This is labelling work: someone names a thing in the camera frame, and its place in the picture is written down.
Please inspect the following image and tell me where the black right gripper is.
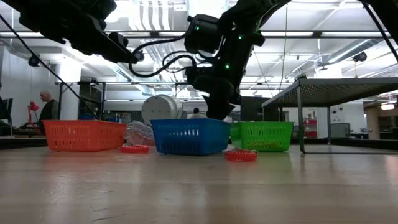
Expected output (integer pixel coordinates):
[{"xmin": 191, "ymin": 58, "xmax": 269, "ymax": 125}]
[{"xmin": 185, "ymin": 29, "xmax": 266, "ymax": 121}]

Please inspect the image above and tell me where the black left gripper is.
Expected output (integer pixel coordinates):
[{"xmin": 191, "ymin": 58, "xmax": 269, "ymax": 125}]
[{"xmin": 40, "ymin": 0, "xmax": 139, "ymax": 64}]

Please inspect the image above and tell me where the orange spiral wrist coil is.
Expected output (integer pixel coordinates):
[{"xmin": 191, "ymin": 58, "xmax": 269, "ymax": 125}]
[
  {"xmin": 224, "ymin": 148, "xmax": 259, "ymax": 163},
  {"xmin": 119, "ymin": 144, "xmax": 151, "ymax": 154}
]

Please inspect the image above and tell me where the red desk lamp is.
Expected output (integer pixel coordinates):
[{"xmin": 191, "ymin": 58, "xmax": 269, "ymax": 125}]
[{"xmin": 27, "ymin": 101, "xmax": 40, "ymax": 133}]

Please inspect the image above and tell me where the person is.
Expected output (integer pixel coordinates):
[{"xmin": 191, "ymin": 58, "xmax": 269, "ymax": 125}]
[
  {"xmin": 188, "ymin": 107, "xmax": 208, "ymax": 120},
  {"xmin": 39, "ymin": 90, "xmax": 60, "ymax": 123}
]

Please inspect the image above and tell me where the blue plastic basket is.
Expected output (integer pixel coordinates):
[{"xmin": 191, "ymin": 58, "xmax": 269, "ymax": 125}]
[{"xmin": 150, "ymin": 118, "xmax": 232, "ymax": 156}]

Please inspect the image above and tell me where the green plastic basket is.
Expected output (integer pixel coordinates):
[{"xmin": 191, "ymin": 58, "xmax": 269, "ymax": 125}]
[{"xmin": 229, "ymin": 121, "xmax": 295, "ymax": 153}]

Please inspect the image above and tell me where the white cylindrical device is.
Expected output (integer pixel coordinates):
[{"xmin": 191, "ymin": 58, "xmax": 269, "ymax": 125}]
[{"xmin": 141, "ymin": 94, "xmax": 185, "ymax": 123}]

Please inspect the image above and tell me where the orange-red plastic basket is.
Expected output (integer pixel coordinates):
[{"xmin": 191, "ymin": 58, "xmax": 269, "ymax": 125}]
[{"xmin": 42, "ymin": 119, "xmax": 128, "ymax": 153}]

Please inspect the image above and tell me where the black ceiling-hung device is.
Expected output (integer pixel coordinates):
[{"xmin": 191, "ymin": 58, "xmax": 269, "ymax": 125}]
[
  {"xmin": 27, "ymin": 54, "xmax": 41, "ymax": 68},
  {"xmin": 353, "ymin": 51, "xmax": 368, "ymax": 63}
]

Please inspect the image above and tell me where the clear plastic bag red print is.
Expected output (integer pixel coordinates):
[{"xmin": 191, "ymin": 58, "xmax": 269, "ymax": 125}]
[{"xmin": 123, "ymin": 120, "xmax": 156, "ymax": 147}]

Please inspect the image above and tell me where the black overhead light bar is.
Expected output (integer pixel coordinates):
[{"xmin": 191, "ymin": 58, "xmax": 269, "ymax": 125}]
[{"xmin": 0, "ymin": 30, "xmax": 398, "ymax": 40}]

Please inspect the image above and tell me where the black monitor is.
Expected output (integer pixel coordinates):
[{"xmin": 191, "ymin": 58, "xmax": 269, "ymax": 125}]
[{"xmin": 0, "ymin": 96, "xmax": 14, "ymax": 127}]

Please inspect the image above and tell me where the grey perforated metal shelf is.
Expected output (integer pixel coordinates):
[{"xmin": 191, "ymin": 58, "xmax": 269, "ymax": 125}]
[{"xmin": 261, "ymin": 77, "xmax": 398, "ymax": 155}]

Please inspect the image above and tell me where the black metal frame stand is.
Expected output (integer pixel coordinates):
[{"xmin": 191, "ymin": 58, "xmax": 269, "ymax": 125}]
[{"xmin": 55, "ymin": 80, "xmax": 223, "ymax": 121}]

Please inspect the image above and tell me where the black camera cable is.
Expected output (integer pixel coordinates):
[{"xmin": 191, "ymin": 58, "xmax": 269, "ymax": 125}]
[{"xmin": 128, "ymin": 33, "xmax": 200, "ymax": 78}]

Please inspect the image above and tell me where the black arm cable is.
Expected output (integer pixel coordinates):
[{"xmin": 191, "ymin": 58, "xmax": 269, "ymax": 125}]
[
  {"xmin": 361, "ymin": 0, "xmax": 398, "ymax": 62},
  {"xmin": 0, "ymin": 14, "xmax": 101, "ymax": 121}
]

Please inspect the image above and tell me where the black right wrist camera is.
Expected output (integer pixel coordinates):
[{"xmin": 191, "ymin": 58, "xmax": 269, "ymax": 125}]
[{"xmin": 184, "ymin": 14, "xmax": 224, "ymax": 54}]

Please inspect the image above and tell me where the black table frame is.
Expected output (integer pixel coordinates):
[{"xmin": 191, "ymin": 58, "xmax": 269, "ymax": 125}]
[{"xmin": 0, "ymin": 136, "xmax": 398, "ymax": 150}]

